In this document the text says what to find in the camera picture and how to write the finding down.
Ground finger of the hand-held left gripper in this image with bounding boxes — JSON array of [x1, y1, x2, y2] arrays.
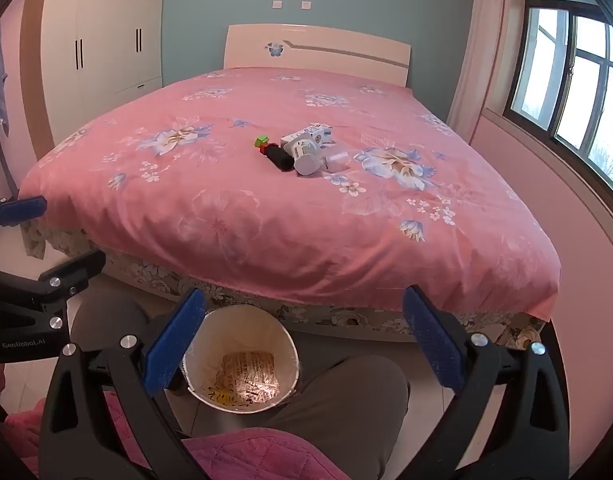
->
[[0, 192, 48, 248], [36, 249, 107, 300]]

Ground white wardrobe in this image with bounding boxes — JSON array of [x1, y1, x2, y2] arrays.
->
[[39, 0, 167, 146]]

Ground white carton box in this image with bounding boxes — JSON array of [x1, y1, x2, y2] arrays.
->
[[301, 122, 333, 148]]

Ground black foam cylinder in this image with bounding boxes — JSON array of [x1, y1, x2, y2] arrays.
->
[[265, 144, 296, 172]]

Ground pink quilted garment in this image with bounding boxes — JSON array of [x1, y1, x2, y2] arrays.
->
[[6, 390, 347, 480]]

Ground clear plastic cup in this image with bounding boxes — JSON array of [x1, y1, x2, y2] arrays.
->
[[322, 146, 349, 171]]

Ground pink floral bedsheet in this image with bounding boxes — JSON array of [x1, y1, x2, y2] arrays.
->
[[19, 67, 562, 321]]

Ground white trash bin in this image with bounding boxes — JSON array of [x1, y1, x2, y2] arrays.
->
[[182, 305, 301, 413]]

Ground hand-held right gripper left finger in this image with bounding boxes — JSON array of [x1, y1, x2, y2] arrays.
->
[[39, 287, 207, 480]]

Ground dark framed window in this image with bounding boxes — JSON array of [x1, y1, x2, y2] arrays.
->
[[503, 0, 613, 196]]

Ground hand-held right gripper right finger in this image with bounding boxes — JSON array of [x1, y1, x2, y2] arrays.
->
[[402, 285, 572, 480]]

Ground person's grey trousers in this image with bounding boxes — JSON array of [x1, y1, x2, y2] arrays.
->
[[69, 296, 412, 480]]

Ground printed plastic wrapper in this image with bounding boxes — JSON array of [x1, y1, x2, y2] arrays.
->
[[201, 350, 282, 406]]

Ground cream bed headboard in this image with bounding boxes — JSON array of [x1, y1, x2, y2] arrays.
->
[[223, 23, 413, 88]]

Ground pale pink curtain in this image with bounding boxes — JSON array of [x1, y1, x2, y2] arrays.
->
[[446, 0, 507, 141]]

